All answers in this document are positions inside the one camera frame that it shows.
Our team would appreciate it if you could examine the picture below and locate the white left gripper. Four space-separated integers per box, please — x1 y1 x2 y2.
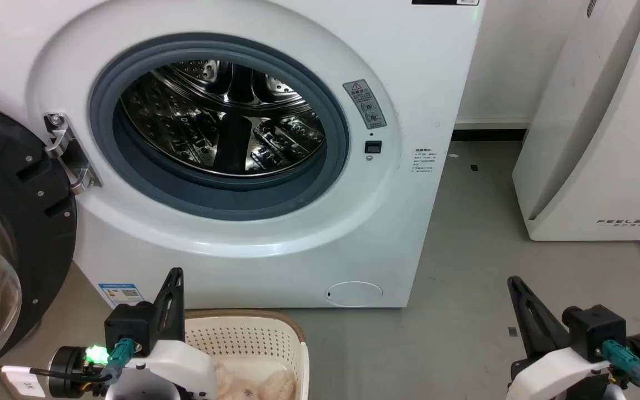
106 268 218 400

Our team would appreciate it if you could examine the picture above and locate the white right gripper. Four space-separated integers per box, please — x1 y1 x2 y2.
507 276 612 400

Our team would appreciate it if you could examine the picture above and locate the beige plush toy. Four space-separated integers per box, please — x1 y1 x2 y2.
214 361 297 400

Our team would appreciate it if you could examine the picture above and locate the stainless steel washing machine drum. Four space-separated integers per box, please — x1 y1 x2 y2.
120 60 326 178

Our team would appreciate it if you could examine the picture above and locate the metal washing machine door hinge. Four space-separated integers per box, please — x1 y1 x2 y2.
44 113 103 195

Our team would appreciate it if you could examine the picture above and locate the blue energy label sticker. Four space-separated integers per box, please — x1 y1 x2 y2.
98 283 146 309

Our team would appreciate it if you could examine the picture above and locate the cream perforated laundry basket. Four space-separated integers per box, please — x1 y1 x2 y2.
184 310 309 400

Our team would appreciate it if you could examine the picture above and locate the grey rubber door gasket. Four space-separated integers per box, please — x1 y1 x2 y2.
89 33 350 221

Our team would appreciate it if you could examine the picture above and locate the round white filter cover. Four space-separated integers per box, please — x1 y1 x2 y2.
324 281 383 307

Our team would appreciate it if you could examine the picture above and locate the white air purifier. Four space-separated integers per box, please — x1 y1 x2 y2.
512 0 640 242

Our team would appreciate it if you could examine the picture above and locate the small printed text label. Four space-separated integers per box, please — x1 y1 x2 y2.
412 147 437 174

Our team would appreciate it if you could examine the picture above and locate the white front-load washing machine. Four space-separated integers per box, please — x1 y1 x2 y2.
0 0 486 309

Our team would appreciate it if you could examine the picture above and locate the grey warning sticker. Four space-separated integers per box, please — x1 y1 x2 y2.
343 79 387 130

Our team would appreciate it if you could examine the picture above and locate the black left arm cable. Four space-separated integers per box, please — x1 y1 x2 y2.
0 339 135 385

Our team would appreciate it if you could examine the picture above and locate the white cable tag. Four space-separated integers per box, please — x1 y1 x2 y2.
2 367 48 398

